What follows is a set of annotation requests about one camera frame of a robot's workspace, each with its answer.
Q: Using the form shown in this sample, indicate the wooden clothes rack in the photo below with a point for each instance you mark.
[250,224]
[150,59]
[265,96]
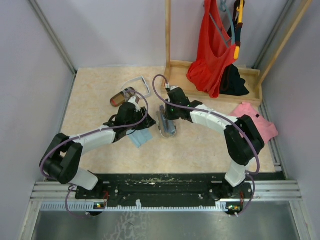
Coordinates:
[176,70]

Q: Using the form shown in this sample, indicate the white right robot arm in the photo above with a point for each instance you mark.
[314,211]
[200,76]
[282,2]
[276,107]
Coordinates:
[243,140]

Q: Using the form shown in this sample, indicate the map print glasses case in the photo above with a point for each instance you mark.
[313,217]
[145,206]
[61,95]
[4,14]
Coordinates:
[158,114]

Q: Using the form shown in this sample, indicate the red garment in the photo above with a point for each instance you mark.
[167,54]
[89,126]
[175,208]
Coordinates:
[215,52]

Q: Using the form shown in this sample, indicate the black garment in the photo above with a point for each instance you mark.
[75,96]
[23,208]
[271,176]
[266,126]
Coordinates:
[231,82]

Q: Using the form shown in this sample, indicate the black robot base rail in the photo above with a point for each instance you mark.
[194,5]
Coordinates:
[164,191]

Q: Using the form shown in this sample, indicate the pink folded shirt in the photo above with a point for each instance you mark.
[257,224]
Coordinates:
[266,129]

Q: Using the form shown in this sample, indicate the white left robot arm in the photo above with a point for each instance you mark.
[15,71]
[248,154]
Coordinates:
[61,161]

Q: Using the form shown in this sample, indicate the white sunglasses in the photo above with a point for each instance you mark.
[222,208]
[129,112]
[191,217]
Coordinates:
[137,79]

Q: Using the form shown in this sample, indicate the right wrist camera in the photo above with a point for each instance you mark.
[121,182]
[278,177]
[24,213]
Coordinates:
[171,88]

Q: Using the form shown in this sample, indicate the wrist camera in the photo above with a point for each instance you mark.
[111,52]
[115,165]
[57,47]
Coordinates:
[134,100]
[171,88]

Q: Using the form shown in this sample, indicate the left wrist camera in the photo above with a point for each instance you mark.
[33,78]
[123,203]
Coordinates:
[134,100]

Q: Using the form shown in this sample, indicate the light blue cloth left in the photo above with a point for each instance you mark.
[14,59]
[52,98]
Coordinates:
[140,137]

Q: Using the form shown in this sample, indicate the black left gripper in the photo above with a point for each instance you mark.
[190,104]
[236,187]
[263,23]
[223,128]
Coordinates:
[146,122]

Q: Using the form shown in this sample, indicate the yellow black hanger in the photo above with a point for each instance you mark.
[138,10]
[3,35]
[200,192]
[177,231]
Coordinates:
[237,25]

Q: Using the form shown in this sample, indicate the blue-grey sunglasses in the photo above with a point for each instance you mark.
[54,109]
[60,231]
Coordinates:
[168,126]

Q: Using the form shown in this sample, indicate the plaid brown glasses case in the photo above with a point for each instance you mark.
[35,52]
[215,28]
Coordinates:
[122,97]

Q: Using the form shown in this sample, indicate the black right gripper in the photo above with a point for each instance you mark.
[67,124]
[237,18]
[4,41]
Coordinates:
[169,115]

